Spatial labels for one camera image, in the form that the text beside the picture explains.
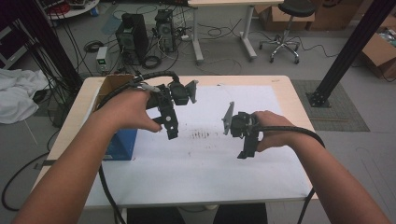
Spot blue cardboard box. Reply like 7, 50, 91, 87
92, 74, 138, 161

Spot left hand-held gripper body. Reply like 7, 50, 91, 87
146, 79, 199, 125

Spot large black computer tower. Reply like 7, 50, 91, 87
115, 12, 149, 63

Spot person's left hand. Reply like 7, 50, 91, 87
94, 89, 163, 133

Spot white cloth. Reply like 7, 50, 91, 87
0, 68, 50, 125

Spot white desk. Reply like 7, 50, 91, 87
187, 0, 285, 65

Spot black floor cable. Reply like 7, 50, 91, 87
1, 151, 51, 213

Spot slim black computer tower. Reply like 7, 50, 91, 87
154, 8, 177, 53

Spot open cardboard box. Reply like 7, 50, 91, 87
361, 15, 396, 79

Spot coiled black cable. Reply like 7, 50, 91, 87
141, 55, 163, 70

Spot white paper sheet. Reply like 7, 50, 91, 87
85, 84, 313, 208

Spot round white table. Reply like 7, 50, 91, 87
36, 0, 101, 21

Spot grey floor mat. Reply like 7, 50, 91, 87
290, 78, 371, 133

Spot right hand-held gripper black cable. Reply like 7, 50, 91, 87
256, 125, 326, 224

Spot person's right hand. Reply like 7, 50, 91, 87
253, 110, 297, 153

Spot white power supply unit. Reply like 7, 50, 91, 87
95, 46, 109, 75

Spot black office stool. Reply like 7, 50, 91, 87
259, 0, 318, 65

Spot person's black pants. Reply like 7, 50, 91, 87
126, 203, 269, 224

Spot black frame with cables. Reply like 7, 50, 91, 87
12, 0, 84, 91

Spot left hand-held gripper black cable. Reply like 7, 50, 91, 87
94, 70, 181, 224

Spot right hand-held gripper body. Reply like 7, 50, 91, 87
221, 101, 260, 138

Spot black metal post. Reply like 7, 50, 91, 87
306, 0, 396, 108

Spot hand-held gripper black cable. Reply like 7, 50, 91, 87
256, 125, 326, 224
94, 70, 181, 224

